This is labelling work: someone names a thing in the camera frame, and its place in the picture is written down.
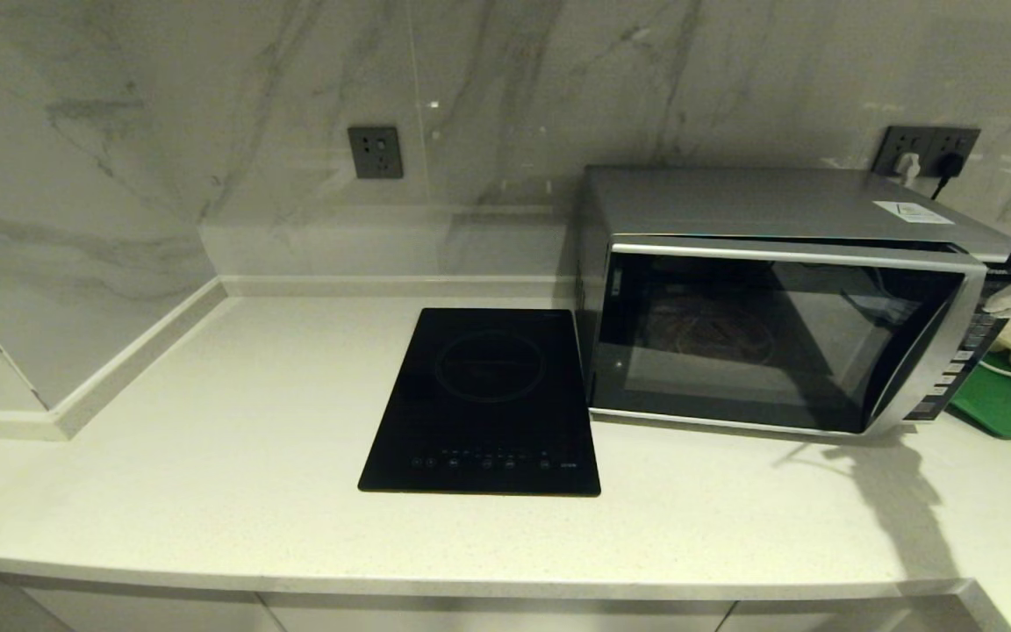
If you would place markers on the green board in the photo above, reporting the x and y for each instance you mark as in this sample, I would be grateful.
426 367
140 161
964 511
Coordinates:
1010 404

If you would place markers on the white power plug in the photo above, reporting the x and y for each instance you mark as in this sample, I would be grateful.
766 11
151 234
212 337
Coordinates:
909 167

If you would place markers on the black glass induction cooktop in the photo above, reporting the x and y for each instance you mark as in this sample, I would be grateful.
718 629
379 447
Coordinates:
483 404

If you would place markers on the white paper sheet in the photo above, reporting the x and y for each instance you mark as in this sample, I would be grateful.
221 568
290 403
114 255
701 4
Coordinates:
914 212

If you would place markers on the black glass microwave door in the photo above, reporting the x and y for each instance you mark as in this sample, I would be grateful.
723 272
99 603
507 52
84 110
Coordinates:
777 351

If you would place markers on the grey double wall socket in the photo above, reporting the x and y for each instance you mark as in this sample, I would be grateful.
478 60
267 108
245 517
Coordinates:
927 140

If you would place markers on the grey single wall socket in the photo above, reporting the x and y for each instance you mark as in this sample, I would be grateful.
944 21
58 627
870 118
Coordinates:
376 151

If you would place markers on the silver Panasonic microwave oven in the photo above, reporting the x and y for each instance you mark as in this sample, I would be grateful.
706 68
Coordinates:
734 202

